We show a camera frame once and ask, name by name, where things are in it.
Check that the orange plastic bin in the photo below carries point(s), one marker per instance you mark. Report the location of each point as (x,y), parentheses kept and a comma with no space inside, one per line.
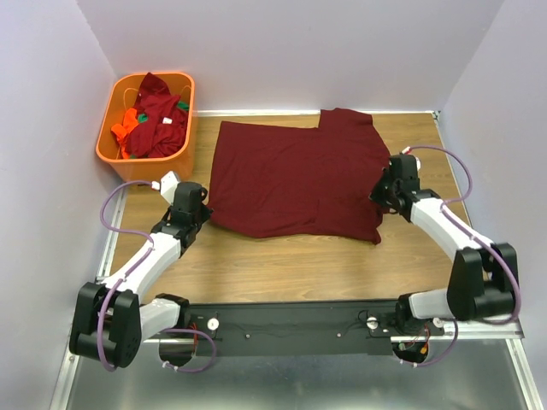
(122,98)

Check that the green shirt in bin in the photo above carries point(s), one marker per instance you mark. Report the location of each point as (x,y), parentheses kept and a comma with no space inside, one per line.
(143,117)

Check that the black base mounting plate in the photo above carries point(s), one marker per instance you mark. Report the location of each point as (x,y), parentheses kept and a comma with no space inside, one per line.
(296,328)

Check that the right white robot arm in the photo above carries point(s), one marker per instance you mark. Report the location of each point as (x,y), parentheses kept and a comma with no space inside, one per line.
(483,284)

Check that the orange shirt in bin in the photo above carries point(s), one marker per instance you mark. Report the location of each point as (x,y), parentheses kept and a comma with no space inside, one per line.
(121,131)

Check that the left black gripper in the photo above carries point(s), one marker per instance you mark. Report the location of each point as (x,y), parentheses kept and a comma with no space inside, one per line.
(205,213)

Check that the dark red shirt in bin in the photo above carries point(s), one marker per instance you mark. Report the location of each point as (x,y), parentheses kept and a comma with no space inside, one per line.
(164,133)

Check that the maroon t shirt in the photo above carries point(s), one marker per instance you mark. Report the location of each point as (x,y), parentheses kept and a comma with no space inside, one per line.
(275,181)

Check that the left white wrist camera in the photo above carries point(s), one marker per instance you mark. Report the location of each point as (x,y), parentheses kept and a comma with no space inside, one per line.
(167,186)

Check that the aluminium extrusion rail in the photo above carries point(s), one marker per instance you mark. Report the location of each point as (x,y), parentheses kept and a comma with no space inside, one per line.
(467,331)

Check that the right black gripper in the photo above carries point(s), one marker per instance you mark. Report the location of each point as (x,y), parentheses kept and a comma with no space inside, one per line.
(375,196)

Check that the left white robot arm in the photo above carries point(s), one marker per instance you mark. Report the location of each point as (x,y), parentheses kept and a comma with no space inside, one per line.
(110,320)

